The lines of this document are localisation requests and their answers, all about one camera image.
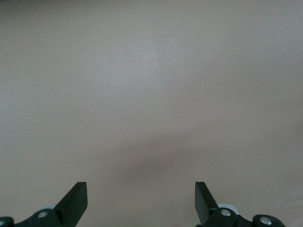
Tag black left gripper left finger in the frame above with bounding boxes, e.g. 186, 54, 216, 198
0, 181, 88, 227

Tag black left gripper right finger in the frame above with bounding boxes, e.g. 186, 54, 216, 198
195, 181, 285, 227

